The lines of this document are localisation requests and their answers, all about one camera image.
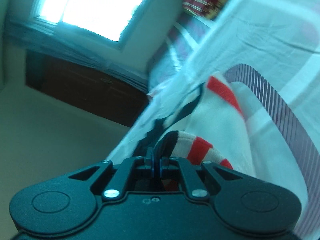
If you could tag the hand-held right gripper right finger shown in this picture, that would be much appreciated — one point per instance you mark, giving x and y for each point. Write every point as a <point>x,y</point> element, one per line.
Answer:
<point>163,167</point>

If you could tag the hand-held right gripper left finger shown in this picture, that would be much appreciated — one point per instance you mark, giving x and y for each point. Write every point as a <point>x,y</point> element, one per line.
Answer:
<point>150,163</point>

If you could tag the striped knit sweater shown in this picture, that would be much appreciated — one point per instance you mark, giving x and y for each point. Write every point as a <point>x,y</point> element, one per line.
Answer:
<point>220,120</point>

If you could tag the dark wooden door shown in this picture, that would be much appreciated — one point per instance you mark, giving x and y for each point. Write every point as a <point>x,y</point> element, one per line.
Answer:
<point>85,87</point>

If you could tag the blue curtain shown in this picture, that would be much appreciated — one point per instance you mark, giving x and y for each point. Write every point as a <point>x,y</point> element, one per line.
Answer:
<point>75,52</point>

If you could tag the window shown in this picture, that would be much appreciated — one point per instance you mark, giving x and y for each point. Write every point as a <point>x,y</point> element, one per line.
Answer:
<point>95,7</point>

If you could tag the white patterned bed sheet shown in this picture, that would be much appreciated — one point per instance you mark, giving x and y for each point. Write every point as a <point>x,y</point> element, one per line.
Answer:
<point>262,30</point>

